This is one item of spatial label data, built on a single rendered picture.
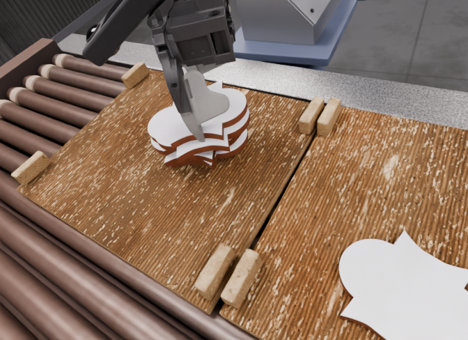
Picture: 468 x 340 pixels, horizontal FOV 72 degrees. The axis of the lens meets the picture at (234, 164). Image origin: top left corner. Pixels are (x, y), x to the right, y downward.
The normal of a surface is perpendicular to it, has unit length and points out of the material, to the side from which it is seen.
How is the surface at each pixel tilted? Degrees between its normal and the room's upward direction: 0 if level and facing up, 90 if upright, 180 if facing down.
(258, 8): 90
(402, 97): 0
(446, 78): 0
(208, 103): 68
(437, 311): 0
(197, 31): 90
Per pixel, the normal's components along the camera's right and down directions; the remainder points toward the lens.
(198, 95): -0.06, 0.47
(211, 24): 0.03, 0.76
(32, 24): 0.88, 0.22
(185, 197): -0.21, -0.63
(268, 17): -0.46, 0.74
